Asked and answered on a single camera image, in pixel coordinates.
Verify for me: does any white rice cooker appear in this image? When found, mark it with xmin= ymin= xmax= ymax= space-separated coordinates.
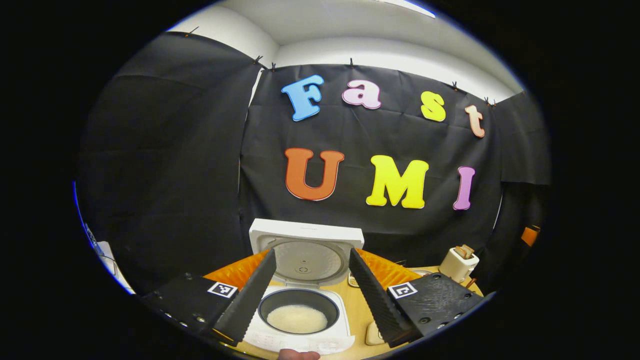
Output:
xmin=243 ymin=218 xmax=366 ymax=355

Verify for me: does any white rice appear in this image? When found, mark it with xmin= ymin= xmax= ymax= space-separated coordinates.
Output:
xmin=266 ymin=304 xmax=328 ymax=335

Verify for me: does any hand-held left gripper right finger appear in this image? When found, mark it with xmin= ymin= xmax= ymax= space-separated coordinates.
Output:
xmin=348 ymin=247 xmax=488 ymax=350

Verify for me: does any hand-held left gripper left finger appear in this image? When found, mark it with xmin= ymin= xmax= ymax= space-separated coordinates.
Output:
xmin=142 ymin=249 xmax=279 ymax=347

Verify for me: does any white toaster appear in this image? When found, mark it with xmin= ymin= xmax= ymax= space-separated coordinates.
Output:
xmin=439 ymin=247 xmax=480 ymax=284

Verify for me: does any cream square rice tray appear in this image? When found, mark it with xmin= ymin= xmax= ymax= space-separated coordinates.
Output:
xmin=365 ymin=320 xmax=386 ymax=347

